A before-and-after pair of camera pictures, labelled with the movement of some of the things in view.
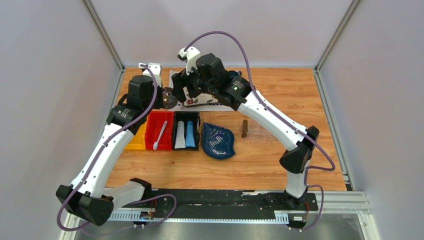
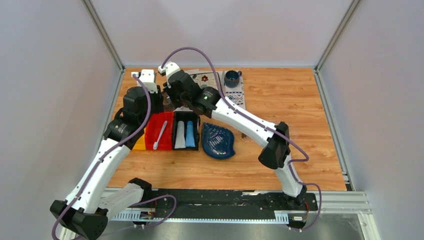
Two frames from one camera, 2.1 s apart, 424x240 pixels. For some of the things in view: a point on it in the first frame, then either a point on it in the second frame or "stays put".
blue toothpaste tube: (190, 139) stays put
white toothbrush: (155, 145) stays put
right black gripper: (181, 81) to (171, 91)
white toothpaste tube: (180, 140) stays put
